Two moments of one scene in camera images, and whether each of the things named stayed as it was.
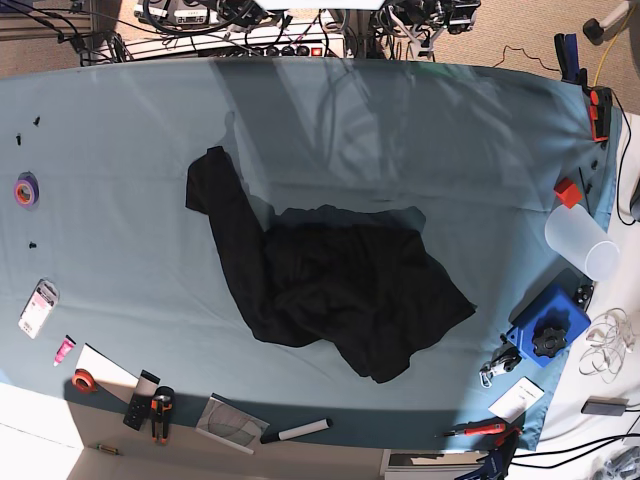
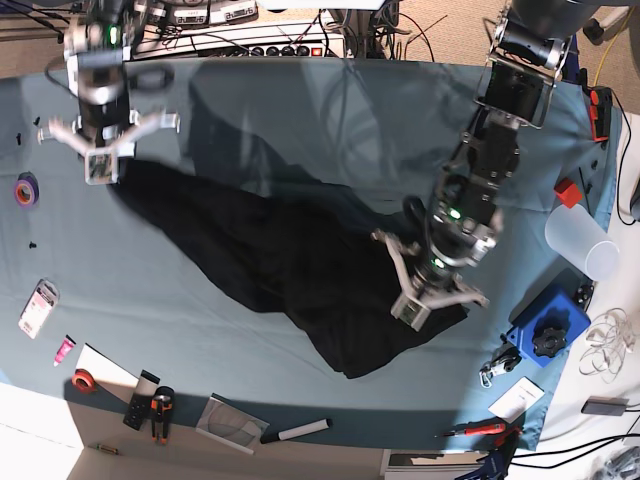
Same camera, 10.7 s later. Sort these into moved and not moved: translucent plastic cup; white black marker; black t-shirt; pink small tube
Moved: black t-shirt
Not moved: translucent plastic cup; pink small tube; white black marker
